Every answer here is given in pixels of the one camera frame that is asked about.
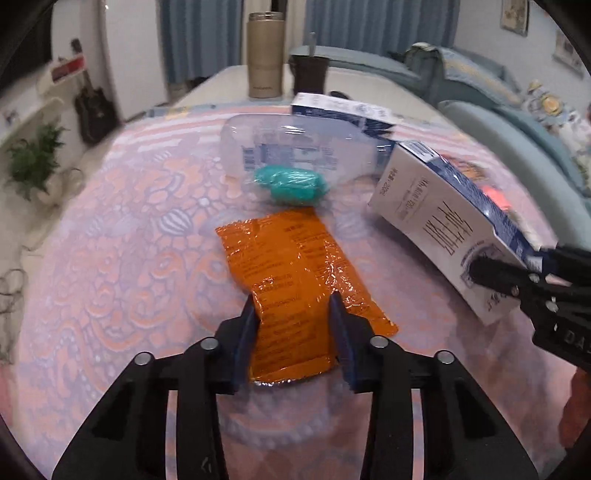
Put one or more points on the large white blue milk carton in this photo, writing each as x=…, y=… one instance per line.
x=438, y=221

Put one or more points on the teal crumpled wrapper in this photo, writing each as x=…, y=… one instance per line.
x=291, y=184

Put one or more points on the blue sofa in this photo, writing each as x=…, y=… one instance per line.
x=531, y=138

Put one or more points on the blue curtain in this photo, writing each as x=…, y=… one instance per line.
x=378, y=23
x=198, y=37

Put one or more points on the floral sofa cushion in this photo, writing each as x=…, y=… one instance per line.
x=551, y=108

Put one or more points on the green potted plant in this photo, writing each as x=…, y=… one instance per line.
x=32, y=161

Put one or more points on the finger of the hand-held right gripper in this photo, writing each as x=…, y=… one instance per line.
x=568, y=263
x=498, y=274

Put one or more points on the pink patterned blanket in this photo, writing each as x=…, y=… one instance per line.
x=115, y=258

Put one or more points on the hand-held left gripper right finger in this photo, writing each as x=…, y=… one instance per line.
x=344, y=344

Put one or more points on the white refrigerator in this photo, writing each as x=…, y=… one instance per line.
x=134, y=55

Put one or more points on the white coffee table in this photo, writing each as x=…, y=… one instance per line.
x=217, y=85

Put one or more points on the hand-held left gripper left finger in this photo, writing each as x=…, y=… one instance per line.
x=244, y=344

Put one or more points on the black guitar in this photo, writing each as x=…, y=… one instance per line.
x=94, y=110

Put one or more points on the person's right forearm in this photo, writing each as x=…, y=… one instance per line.
x=577, y=406

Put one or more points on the small white blue milk carton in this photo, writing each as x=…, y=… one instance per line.
x=332, y=108

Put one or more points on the clear plastic container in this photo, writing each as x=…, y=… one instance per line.
x=295, y=134

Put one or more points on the red plastic object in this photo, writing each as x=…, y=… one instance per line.
x=496, y=196

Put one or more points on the metal spoon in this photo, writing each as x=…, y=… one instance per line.
x=312, y=44

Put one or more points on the white canvas picture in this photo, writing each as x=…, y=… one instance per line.
x=568, y=50

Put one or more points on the blue striped armrest cover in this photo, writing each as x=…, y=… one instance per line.
x=466, y=69

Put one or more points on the orange snack packet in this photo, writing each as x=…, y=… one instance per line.
x=286, y=258

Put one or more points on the white wall shelf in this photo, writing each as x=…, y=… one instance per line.
x=55, y=76

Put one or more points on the beige thermos bottle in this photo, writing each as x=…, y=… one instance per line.
x=264, y=55

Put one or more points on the tall black framed picture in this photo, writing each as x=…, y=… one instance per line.
x=516, y=16

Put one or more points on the dark brown cup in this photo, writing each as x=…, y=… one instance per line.
x=309, y=74

